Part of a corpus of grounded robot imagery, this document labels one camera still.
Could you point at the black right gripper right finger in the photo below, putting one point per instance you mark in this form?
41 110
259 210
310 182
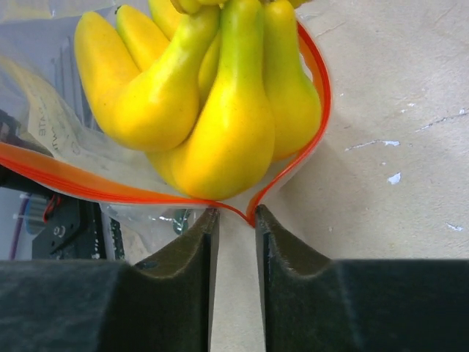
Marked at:
313 303

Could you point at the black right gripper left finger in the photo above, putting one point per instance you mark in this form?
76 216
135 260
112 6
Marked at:
162 303

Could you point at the yellow banana bunch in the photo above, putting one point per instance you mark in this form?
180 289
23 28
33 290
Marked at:
212 92

